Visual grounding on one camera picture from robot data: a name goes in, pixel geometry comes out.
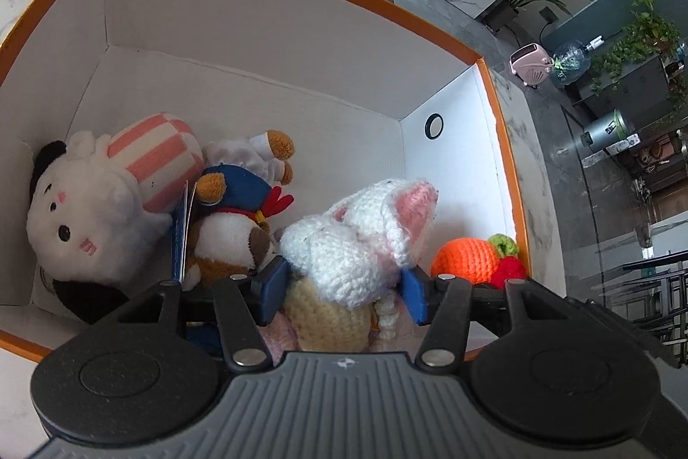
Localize blue paper tag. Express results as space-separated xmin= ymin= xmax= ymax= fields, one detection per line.
xmin=171 ymin=179 xmax=199 ymax=289

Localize dark grey cabinet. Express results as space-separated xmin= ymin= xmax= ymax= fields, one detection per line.
xmin=583 ymin=53 xmax=673 ymax=118

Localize white round plush toy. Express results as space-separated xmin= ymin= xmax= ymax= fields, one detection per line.
xmin=26 ymin=131 xmax=174 ymax=325

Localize dog plush with blue hat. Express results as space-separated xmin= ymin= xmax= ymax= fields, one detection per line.
xmin=185 ymin=163 xmax=296 ymax=291

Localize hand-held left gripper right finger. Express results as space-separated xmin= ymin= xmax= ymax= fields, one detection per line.
xmin=400 ymin=270 xmax=587 ymax=370

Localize clear blue water bottle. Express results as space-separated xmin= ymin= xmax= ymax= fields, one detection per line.
xmin=551 ymin=37 xmax=606 ymax=87

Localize orange crocheted fruit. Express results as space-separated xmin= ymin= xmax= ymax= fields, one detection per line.
xmin=430 ymin=233 xmax=520 ymax=286

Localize orange cardboard box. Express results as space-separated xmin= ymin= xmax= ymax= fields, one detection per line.
xmin=0 ymin=0 xmax=532 ymax=364

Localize pink fan heater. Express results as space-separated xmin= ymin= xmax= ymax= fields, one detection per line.
xmin=510 ymin=42 xmax=556 ymax=86

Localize red crocheted fruit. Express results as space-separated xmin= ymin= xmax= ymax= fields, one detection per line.
xmin=490 ymin=256 xmax=529 ymax=291

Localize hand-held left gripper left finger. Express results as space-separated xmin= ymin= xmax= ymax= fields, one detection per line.
xmin=110 ymin=256 xmax=292 ymax=373

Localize white crocheted doll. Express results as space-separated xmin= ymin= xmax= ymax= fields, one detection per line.
xmin=280 ymin=178 xmax=440 ymax=353

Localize black metal chairs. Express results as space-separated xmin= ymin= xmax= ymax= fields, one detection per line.
xmin=590 ymin=248 xmax=688 ymax=357

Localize hanging green vine plant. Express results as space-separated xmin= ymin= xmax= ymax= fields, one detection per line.
xmin=590 ymin=0 xmax=688 ymax=117

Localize grey metal bin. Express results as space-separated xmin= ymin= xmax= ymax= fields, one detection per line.
xmin=582 ymin=108 xmax=631 ymax=154

